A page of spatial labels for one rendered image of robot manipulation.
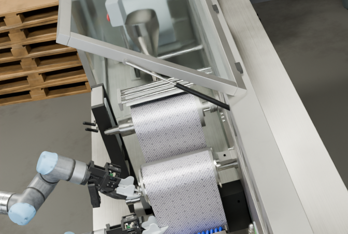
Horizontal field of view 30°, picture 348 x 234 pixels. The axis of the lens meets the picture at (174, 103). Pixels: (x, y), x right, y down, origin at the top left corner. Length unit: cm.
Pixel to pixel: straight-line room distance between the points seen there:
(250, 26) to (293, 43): 267
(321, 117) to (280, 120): 236
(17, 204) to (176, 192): 52
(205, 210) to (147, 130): 35
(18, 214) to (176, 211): 54
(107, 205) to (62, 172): 67
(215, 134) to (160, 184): 82
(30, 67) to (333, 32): 244
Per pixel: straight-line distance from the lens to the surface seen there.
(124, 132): 239
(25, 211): 215
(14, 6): 518
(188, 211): 229
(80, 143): 479
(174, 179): 220
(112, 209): 276
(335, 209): 177
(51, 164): 214
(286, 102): 216
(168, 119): 233
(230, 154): 223
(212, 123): 305
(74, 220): 418
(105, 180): 218
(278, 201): 151
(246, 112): 178
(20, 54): 529
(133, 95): 237
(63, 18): 180
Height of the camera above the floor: 270
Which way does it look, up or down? 34 degrees down
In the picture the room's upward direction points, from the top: 16 degrees counter-clockwise
